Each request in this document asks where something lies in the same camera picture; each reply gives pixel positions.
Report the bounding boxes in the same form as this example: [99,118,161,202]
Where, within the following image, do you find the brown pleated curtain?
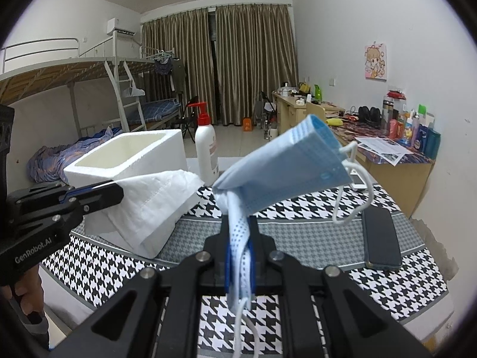
[215,4,299,125]
[142,7,217,125]

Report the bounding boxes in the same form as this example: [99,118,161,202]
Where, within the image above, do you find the white clothes hanger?
[121,82,145,98]

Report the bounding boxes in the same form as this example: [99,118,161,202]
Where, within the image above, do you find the row of toiletry bottles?
[382,89,442,159]

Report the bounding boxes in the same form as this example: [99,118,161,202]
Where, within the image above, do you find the blue plaid blanket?
[28,127,123,183]

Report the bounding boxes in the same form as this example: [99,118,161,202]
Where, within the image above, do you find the wooden desk with drawers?
[272,91,345,138]

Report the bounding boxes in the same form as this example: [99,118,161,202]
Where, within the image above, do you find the white flat device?
[348,168,368,189]

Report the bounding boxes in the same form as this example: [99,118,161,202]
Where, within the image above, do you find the person's left hand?
[10,266,47,327]

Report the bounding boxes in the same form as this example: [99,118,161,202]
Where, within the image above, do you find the blue face mask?
[212,115,374,358]

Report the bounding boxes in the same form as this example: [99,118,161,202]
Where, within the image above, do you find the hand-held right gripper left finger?
[48,218,235,358]

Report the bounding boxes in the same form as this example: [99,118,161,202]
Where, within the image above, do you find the blue checked bed sheet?
[140,100,179,120]

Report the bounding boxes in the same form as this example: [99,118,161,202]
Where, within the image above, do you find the white tissue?
[84,169,205,260]

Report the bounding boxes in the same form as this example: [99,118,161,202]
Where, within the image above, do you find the black smartphone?
[361,206,403,271]

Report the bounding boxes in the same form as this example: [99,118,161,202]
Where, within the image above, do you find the white printed papers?
[354,137,412,165]

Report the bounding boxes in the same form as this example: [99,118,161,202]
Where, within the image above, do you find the white metal bunk bed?
[0,37,144,180]
[123,47,183,131]

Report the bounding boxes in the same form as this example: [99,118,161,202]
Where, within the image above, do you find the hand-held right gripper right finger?
[247,217,433,358]

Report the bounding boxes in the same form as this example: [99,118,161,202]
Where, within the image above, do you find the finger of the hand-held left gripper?
[7,180,114,210]
[13,183,125,229]

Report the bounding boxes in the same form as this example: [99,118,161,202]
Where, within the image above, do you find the white pump bottle red cap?
[187,101,220,186]

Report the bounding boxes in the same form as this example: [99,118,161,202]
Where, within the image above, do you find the pink cartoon wall poster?
[364,43,388,81]

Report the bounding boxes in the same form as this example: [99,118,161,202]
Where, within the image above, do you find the white bed ladder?
[104,60,148,133]

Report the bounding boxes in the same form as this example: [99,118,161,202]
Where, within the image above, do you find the white foam box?
[63,129,189,260]

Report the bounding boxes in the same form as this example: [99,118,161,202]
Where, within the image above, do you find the houndstooth tablecloth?
[39,157,453,358]

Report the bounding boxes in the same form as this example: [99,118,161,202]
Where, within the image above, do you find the black headphones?
[358,106,382,124]

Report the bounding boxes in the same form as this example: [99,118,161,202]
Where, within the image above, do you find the white air conditioner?
[107,18,137,37]

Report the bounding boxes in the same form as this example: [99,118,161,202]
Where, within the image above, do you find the olive hanging shirt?
[171,60,187,94]

